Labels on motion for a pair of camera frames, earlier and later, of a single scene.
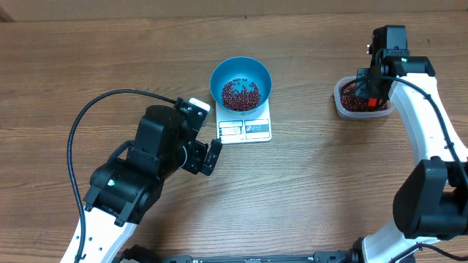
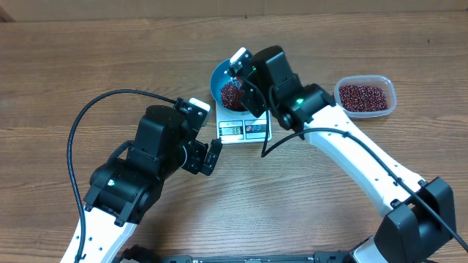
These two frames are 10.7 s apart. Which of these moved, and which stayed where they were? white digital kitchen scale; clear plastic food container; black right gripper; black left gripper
Moved: black right gripper
Stayed: white digital kitchen scale; black left gripper; clear plastic food container
